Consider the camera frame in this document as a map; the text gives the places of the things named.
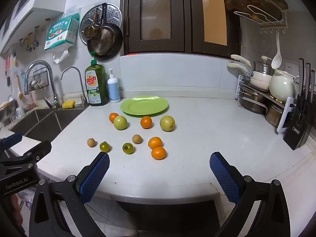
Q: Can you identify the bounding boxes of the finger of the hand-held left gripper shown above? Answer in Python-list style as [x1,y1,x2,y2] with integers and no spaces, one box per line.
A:
[0,141,52,171]
[0,133,23,153]

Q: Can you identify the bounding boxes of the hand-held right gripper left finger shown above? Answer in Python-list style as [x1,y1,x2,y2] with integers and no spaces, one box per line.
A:
[29,151,111,237]

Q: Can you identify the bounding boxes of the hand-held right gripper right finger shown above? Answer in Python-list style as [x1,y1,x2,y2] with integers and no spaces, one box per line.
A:
[209,151,291,237]

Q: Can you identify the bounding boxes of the green apple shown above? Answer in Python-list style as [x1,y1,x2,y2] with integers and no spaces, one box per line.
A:
[114,115,128,130]

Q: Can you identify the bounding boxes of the large yellow-green apple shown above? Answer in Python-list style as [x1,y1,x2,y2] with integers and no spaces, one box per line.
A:
[160,116,176,132]

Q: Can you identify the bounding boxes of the green plate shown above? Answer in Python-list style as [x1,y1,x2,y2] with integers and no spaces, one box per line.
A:
[120,96,169,118]

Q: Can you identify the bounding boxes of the steel sink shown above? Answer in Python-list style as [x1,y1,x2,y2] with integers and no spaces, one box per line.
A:
[0,107,86,142]

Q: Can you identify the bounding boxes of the large chrome faucet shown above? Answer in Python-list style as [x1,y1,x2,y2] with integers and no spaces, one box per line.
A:
[25,60,61,109]

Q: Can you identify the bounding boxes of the slim gooseneck faucet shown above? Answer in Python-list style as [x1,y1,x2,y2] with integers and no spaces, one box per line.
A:
[61,66,89,108]

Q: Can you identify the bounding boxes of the black knife block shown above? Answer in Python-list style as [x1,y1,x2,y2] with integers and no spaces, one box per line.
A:
[283,92,316,151]

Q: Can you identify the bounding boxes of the green dish soap bottle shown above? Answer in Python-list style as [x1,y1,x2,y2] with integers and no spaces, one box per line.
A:
[85,52,110,106]

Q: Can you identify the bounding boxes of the white pump bottle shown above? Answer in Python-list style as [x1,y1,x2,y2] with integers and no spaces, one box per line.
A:
[107,68,121,103]

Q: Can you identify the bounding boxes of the white pot rack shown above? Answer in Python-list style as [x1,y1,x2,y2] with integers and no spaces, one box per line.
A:
[234,75,297,134]

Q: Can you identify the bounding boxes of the cream kettle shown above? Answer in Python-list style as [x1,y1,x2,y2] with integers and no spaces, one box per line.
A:
[269,69,300,103]

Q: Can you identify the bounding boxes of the cream saucepan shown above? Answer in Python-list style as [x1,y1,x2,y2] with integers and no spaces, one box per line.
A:
[227,63,271,90]
[231,54,273,82]

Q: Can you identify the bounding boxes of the steel pot with lid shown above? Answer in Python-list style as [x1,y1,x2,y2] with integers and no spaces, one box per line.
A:
[253,55,274,76]

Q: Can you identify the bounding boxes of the green white bag pack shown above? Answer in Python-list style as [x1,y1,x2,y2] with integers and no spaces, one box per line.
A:
[44,12,81,64]

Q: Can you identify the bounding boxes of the copper colander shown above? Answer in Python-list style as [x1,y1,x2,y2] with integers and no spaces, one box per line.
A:
[88,28,116,55]

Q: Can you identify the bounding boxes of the white ladle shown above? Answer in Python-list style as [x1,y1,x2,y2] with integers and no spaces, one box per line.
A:
[271,31,283,70]

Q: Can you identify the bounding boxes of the small copper saucepan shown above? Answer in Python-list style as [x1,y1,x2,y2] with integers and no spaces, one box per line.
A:
[84,12,102,40]

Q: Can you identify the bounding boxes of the dark brown cabinet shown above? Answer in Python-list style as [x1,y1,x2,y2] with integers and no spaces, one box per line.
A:
[120,0,241,58]

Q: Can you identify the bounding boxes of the perforated steel steamer plate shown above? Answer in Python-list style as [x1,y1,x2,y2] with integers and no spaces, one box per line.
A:
[79,4,123,46]

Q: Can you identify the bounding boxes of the wire sink basket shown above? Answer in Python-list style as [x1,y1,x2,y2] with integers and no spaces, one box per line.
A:
[29,70,51,92]

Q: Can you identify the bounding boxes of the black handled knife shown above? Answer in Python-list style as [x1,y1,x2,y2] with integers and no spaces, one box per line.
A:
[309,70,316,102]
[305,63,311,99]
[298,58,305,97]

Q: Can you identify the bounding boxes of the white wall socket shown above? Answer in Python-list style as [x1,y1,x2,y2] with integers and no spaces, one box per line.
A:
[285,62,300,76]

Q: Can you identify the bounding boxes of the white wire wall rack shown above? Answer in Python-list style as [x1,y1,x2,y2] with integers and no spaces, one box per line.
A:
[232,0,289,34]

